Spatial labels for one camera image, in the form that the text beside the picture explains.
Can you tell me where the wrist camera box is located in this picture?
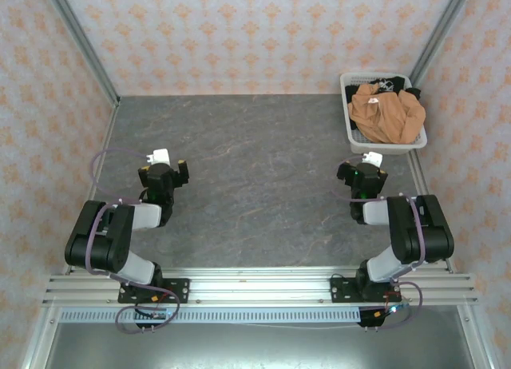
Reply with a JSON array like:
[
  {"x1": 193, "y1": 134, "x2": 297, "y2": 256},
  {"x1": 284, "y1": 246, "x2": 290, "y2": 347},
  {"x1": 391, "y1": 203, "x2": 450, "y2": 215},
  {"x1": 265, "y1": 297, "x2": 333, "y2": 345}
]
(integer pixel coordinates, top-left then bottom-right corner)
[
  {"x1": 145, "y1": 148, "x2": 172, "y2": 167},
  {"x1": 361, "y1": 151, "x2": 384, "y2": 168}
]

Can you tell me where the slotted grey cable duct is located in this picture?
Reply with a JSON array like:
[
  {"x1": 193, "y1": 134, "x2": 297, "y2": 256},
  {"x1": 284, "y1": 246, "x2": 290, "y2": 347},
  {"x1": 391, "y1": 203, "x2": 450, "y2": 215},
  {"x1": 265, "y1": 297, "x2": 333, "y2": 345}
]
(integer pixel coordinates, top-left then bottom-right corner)
[{"x1": 58, "y1": 307, "x2": 362, "y2": 324}]

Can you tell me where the orange t-shirt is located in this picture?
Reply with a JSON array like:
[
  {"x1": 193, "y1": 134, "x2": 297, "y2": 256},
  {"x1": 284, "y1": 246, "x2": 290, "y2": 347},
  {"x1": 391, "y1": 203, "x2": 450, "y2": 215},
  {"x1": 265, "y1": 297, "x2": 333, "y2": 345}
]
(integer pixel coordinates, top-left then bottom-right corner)
[{"x1": 347, "y1": 83, "x2": 426, "y2": 145}]

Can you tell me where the white plastic basket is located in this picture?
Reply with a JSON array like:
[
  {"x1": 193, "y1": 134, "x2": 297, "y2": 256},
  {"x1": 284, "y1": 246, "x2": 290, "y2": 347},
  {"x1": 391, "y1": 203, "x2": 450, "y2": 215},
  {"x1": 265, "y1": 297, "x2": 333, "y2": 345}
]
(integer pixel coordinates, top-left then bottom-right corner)
[{"x1": 339, "y1": 72, "x2": 429, "y2": 156}]

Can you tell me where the grey sheet metal panel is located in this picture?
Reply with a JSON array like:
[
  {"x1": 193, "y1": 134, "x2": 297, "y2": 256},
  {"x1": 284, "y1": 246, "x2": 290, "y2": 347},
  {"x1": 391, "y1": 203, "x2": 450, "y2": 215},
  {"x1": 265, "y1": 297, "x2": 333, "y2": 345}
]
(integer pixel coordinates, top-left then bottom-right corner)
[{"x1": 22, "y1": 320, "x2": 493, "y2": 369}]

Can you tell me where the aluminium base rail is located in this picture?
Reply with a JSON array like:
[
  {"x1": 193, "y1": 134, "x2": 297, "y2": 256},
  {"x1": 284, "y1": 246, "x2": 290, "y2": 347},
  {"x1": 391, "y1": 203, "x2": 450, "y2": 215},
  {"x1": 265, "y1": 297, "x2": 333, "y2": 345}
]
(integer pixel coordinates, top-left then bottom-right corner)
[{"x1": 42, "y1": 266, "x2": 478, "y2": 307}]

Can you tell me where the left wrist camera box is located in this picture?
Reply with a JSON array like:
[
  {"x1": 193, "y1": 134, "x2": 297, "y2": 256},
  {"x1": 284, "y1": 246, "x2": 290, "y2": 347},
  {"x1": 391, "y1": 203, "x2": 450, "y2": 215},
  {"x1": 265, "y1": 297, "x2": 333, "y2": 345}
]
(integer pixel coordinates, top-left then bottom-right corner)
[{"x1": 145, "y1": 148, "x2": 172, "y2": 167}]

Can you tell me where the black t-shirt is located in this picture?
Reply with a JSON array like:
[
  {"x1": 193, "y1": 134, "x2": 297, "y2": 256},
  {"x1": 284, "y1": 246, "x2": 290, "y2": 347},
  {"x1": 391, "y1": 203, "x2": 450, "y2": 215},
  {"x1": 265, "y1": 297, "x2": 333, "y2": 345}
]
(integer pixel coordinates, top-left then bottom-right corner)
[{"x1": 344, "y1": 77, "x2": 423, "y2": 106}]

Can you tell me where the aluminium frame post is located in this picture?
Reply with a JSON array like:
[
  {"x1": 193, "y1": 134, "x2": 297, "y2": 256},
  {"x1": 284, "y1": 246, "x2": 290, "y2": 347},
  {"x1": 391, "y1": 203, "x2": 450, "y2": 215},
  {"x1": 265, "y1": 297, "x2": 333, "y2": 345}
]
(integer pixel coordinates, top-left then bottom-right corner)
[
  {"x1": 42, "y1": 0, "x2": 121, "y2": 108},
  {"x1": 408, "y1": 0, "x2": 477, "y2": 91}
]

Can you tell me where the small electronics board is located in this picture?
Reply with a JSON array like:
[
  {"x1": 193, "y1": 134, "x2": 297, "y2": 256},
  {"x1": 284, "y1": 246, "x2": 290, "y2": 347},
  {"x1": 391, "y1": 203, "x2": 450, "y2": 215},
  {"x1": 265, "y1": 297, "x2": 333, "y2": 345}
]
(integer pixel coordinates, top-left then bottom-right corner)
[
  {"x1": 374, "y1": 302, "x2": 410, "y2": 319},
  {"x1": 134, "y1": 309, "x2": 177, "y2": 321}
]

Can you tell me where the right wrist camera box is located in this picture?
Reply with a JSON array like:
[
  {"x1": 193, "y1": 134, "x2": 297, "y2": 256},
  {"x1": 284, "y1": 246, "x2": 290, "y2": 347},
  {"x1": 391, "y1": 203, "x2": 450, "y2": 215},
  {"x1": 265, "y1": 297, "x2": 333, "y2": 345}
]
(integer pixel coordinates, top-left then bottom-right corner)
[{"x1": 361, "y1": 151, "x2": 384, "y2": 168}]

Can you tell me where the aluminium table side rail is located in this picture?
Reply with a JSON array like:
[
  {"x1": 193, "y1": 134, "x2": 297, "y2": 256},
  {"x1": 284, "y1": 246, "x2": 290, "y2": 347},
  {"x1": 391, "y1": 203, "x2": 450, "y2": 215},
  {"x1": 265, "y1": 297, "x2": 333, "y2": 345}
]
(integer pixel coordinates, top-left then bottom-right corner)
[
  {"x1": 406, "y1": 149, "x2": 456, "y2": 274},
  {"x1": 63, "y1": 99, "x2": 121, "y2": 275}
]

